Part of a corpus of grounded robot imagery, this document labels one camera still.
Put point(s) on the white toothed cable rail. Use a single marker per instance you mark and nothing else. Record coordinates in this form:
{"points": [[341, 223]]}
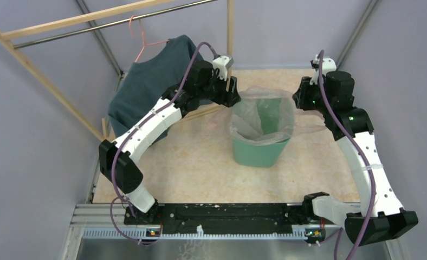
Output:
{"points": [[153, 233]]}

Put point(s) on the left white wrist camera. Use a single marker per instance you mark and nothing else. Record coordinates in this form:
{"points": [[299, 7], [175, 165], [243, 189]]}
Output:
{"points": [[223, 64]]}

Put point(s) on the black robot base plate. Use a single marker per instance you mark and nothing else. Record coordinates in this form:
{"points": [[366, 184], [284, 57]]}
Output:
{"points": [[226, 219]]}

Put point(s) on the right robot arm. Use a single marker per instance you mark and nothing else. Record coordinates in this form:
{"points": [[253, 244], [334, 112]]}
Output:
{"points": [[381, 216]]}

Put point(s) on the pink clothes hanger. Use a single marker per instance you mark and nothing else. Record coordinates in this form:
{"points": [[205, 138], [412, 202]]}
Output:
{"points": [[143, 37]]}

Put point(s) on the aluminium frame post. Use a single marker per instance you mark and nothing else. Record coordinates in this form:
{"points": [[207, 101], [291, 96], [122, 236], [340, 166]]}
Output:
{"points": [[101, 41], [357, 31]]}

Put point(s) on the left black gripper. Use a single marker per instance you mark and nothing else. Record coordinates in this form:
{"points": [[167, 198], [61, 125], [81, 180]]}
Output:
{"points": [[229, 98]]}

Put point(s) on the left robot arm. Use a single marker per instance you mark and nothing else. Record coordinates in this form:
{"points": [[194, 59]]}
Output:
{"points": [[118, 158]]}

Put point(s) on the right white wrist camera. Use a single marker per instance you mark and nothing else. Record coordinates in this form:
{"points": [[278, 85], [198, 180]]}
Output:
{"points": [[328, 65]]}

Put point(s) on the aluminium frame post left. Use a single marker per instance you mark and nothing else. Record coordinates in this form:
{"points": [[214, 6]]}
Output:
{"points": [[101, 41]]}

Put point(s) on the metal hanging rod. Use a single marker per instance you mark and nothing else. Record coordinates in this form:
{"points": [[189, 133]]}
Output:
{"points": [[112, 24]]}

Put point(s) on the dark teal t-shirt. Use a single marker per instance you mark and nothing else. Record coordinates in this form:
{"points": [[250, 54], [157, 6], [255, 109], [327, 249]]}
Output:
{"points": [[146, 81]]}

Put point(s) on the green plastic trash bin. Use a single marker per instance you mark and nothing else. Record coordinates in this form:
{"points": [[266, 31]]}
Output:
{"points": [[260, 150]]}

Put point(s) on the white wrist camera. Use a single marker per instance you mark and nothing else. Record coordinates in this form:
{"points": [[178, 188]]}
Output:
{"points": [[328, 65], [223, 64]]}

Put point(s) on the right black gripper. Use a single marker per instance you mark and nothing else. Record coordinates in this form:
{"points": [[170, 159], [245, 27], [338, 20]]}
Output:
{"points": [[300, 96]]}

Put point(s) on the pink plastic trash bag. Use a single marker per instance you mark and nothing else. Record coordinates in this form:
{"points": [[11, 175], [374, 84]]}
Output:
{"points": [[306, 122]]}

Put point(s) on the aluminium frame post right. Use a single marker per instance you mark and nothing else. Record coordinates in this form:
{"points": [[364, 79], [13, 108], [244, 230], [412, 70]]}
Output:
{"points": [[357, 31]]}

